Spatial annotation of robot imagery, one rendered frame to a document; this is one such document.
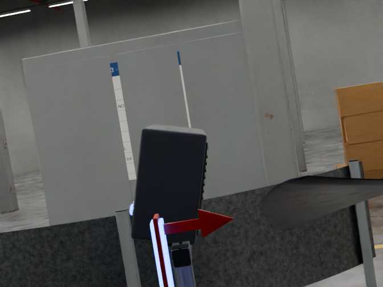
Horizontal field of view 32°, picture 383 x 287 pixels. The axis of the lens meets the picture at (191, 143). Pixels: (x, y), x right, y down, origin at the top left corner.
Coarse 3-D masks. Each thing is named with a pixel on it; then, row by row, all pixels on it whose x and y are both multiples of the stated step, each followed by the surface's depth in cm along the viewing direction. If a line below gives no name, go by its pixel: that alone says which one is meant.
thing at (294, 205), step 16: (304, 176) 45; (272, 192) 50; (288, 192) 50; (304, 192) 51; (320, 192) 51; (336, 192) 53; (352, 192) 55; (368, 192) 57; (272, 208) 57; (288, 208) 58; (304, 208) 60; (320, 208) 62; (336, 208) 64; (272, 224) 64; (288, 224) 65
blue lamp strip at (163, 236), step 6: (162, 222) 55; (162, 228) 54; (162, 234) 54; (162, 240) 54; (162, 246) 54; (168, 252) 56; (168, 258) 55; (168, 264) 54; (168, 270) 54; (168, 276) 54; (168, 282) 54
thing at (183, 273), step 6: (174, 246) 109; (180, 246) 108; (186, 246) 108; (192, 264) 109; (174, 270) 107; (180, 270) 107; (186, 270) 107; (192, 270) 107; (180, 276) 107; (186, 276) 107; (192, 276) 107; (180, 282) 107; (186, 282) 108; (192, 282) 107
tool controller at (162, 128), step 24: (144, 144) 112; (168, 144) 112; (192, 144) 112; (144, 168) 112; (168, 168) 112; (192, 168) 112; (144, 192) 112; (168, 192) 112; (192, 192) 112; (144, 216) 112; (168, 216) 112; (192, 216) 112; (168, 240) 112; (192, 240) 112
